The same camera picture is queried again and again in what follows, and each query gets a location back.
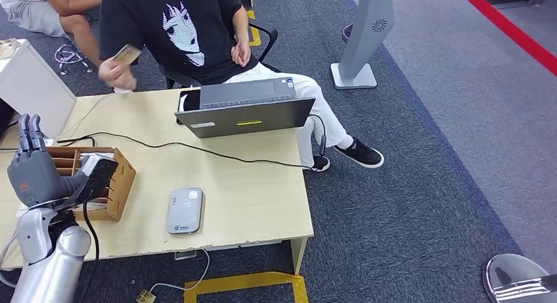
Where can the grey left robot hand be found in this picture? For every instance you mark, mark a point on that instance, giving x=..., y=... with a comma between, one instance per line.
x=37, y=179

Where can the person's right hand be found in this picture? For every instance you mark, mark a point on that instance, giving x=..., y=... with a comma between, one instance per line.
x=117, y=74

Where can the person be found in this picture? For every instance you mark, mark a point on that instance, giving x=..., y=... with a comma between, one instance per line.
x=39, y=9
x=187, y=31

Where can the wooden card organizer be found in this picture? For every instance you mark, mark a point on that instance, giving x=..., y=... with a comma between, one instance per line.
x=122, y=183

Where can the chrome stool base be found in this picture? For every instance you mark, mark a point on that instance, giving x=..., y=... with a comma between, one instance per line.
x=71, y=57

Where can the person's left forearm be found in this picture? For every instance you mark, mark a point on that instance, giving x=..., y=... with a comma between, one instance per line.
x=241, y=26

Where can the grey laptop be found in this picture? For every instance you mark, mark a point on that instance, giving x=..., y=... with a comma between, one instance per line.
x=243, y=118

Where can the person's left hand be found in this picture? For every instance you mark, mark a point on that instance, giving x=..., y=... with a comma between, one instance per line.
x=241, y=55

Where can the ID card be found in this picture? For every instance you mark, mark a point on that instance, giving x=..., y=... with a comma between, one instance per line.
x=127, y=54

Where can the pale item on cabinet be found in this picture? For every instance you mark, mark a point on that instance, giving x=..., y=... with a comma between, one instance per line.
x=8, y=48

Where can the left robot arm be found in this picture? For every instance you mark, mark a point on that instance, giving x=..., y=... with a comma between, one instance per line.
x=48, y=262

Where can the black tablet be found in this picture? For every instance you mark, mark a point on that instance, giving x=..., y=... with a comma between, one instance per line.
x=190, y=101

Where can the black office chair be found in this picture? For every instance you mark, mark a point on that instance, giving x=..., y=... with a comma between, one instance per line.
x=267, y=35

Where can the clear acrylic holder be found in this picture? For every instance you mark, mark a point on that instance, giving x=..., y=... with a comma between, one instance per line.
x=185, y=255

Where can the black round base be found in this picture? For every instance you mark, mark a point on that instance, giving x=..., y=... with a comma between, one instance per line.
x=347, y=33

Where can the white cabinet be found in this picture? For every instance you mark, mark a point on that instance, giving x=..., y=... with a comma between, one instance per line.
x=30, y=87

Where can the white key card stack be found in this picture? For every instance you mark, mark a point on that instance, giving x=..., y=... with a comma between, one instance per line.
x=93, y=207
x=102, y=155

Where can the grey card reader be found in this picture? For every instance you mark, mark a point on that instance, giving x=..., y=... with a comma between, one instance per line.
x=185, y=211

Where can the grey kiosk stand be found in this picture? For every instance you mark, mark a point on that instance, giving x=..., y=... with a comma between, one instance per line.
x=365, y=35

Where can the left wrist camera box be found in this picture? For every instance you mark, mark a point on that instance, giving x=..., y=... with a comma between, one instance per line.
x=98, y=179

